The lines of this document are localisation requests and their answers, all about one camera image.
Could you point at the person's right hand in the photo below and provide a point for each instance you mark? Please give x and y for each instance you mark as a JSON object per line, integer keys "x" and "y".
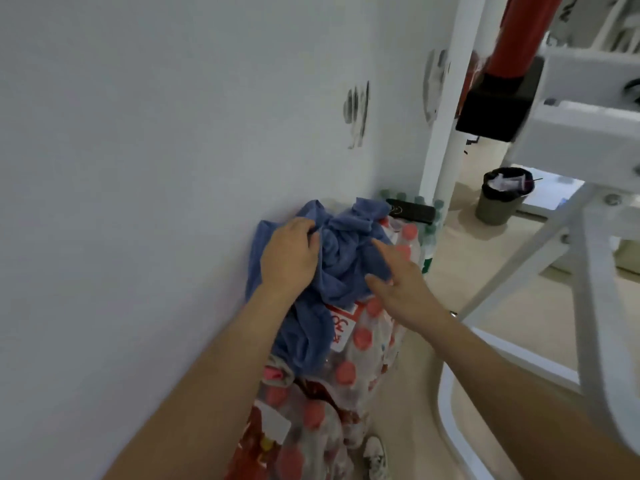
{"x": 410, "y": 294}

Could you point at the person's left hand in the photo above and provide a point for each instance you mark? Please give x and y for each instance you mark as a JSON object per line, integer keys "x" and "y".
{"x": 290, "y": 259}

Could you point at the grey-blue towel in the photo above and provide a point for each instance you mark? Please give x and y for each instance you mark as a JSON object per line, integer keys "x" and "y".
{"x": 367, "y": 212}
{"x": 305, "y": 339}

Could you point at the person's right forearm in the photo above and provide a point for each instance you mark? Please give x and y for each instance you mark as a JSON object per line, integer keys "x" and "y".
{"x": 530, "y": 409}

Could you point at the person's left forearm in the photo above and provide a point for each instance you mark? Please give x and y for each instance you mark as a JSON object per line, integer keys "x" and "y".
{"x": 200, "y": 394}

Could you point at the black phone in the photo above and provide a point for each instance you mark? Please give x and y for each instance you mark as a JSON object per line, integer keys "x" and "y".
{"x": 410, "y": 210}

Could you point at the stack of water bottle packs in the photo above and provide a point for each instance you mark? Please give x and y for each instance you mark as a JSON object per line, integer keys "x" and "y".
{"x": 345, "y": 394}

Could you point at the grey trash bin black bag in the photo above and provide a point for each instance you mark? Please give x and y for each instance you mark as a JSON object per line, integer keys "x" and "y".
{"x": 500, "y": 204}

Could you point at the white and black sneaker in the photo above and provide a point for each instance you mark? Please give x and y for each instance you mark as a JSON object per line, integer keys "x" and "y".
{"x": 376, "y": 459}

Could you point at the white step box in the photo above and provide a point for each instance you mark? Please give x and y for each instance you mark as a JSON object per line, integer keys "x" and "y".
{"x": 555, "y": 194}

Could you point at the white gym machine frame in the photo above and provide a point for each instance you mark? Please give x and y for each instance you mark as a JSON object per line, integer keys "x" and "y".
{"x": 590, "y": 144}

